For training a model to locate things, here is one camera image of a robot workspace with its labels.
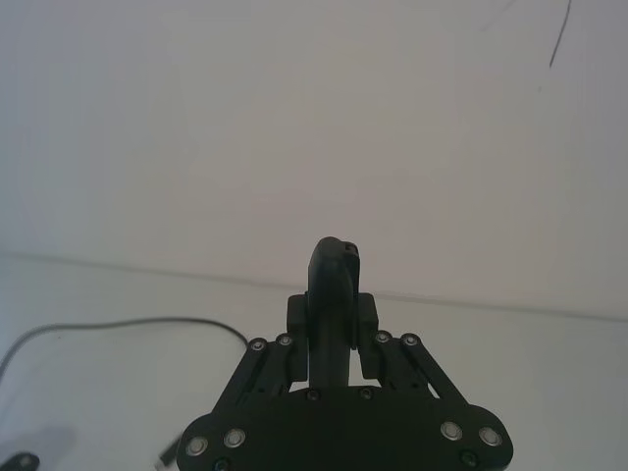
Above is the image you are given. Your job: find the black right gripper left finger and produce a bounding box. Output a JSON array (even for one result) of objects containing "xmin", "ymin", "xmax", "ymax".
[{"xmin": 213, "ymin": 236, "xmax": 352, "ymax": 424}]

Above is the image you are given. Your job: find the white table cloth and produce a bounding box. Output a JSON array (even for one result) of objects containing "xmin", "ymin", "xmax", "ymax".
[{"xmin": 0, "ymin": 251, "xmax": 628, "ymax": 471}]

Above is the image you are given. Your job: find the small black object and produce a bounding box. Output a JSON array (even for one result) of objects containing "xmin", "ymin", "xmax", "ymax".
[{"xmin": 0, "ymin": 451, "xmax": 41, "ymax": 471}]

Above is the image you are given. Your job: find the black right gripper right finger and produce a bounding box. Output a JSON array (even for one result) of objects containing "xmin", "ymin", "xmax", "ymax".
[{"xmin": 341, "ymin": 239, "xmax": 468, "ymax": 418}]

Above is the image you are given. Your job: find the thin grey cable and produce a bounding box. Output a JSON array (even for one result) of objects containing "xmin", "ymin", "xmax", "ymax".
[{"xmin": 0, "ymin": 317, "xmax": 250, "ymax": 375}]

